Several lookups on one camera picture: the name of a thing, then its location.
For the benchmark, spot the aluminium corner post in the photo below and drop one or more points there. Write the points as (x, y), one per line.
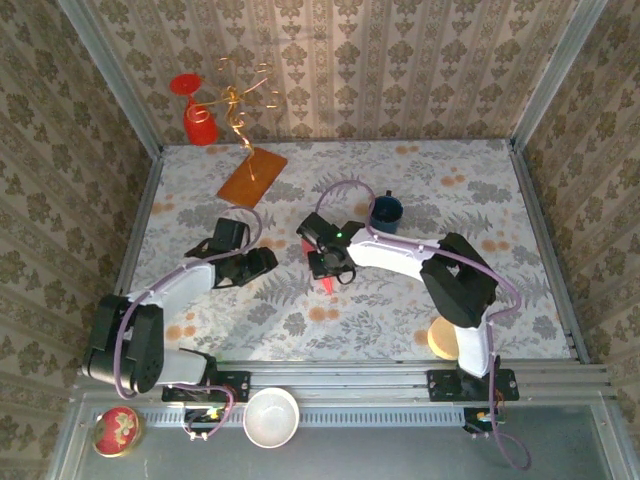
(116, 80)
(556, 75)

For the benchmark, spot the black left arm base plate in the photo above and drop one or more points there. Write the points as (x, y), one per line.
(237, 385)

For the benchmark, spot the red round tin, gold pattern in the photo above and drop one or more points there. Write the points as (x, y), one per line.
(117, 431)

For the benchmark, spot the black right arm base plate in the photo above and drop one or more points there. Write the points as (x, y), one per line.
(440, 385)

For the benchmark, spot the round cork disc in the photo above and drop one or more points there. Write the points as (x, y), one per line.
(442, 340)

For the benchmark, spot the aluminium side rail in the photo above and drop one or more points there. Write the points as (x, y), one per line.
(131, 250)
(550, 250)

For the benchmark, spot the red plastic wine glass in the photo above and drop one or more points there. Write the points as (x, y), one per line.
(200, 130)

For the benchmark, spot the aluminium cross rail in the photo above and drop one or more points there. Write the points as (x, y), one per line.
(340, 380)

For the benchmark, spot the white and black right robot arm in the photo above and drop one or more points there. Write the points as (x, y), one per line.
(390, 255)

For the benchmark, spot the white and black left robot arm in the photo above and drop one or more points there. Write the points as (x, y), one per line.
(185, 285)

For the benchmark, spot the floral patterned table cover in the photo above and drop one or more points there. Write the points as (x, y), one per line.
(350, 165)

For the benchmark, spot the pink square paper sheet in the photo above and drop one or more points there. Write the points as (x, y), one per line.
(327, 286)

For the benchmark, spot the white bowl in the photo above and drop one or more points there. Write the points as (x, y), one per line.
(271, 417)

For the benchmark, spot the grey metal shelf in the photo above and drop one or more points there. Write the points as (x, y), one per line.
(375, 455)

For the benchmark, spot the dark blue mug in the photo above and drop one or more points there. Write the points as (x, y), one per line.
(386, 212)

